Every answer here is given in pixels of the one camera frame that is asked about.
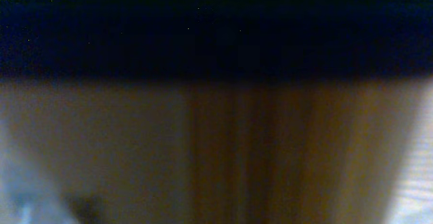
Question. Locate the spaghetti pack red ends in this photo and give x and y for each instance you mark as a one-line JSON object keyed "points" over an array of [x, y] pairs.
{"points": [[205, 152]]}

